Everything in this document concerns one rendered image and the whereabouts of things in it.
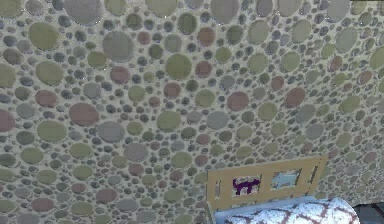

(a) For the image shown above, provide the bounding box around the white patterned pillow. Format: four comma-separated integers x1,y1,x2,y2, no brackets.
223,197,362,224

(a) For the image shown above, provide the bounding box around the dark bedside table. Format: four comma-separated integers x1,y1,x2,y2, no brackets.
352,201,384,224

